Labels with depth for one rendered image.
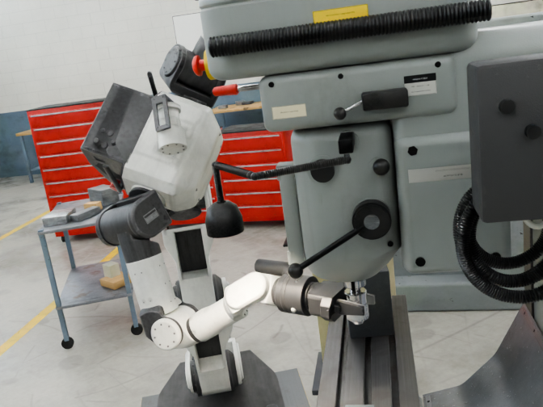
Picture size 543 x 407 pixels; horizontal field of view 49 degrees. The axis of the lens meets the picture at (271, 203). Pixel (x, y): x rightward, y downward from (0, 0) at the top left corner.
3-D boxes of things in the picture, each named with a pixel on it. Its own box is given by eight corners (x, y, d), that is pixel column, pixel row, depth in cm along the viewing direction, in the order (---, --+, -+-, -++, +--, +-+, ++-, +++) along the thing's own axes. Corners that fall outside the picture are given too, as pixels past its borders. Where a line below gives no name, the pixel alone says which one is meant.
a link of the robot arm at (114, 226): (111, 266, 148) (94, 214, 147) (138, 256, 155) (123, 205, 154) (141, 260, 141) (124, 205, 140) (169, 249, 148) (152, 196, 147)
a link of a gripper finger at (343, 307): (365, 316, 122) (338, 312, 126) (364, 302, 122) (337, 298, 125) (362, 320, 121) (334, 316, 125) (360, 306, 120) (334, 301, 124)
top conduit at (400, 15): (209, 58, 100) (206, 36, 99) (215, 57, 104) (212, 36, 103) (492, 21, 91) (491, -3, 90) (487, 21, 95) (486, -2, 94)
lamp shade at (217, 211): (201, 232, 117) (196, 202, 115) (234, 223, 120) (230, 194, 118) (216, 241, 111) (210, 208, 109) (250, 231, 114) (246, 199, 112)
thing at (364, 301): (346, 312, 129) (343, 291, 128) (368, 311, 128) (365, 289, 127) (347, 323, 124) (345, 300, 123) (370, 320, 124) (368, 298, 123)
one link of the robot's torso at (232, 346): (190, 372, 229) (183, 341, 226) (241, 362, 231) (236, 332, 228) (190, 402, 210) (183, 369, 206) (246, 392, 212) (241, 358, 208)
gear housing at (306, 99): (263, 134, 106) (255, 77, 104) (283, 115, 129) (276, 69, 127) (459, 114, 100) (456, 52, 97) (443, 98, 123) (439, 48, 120)
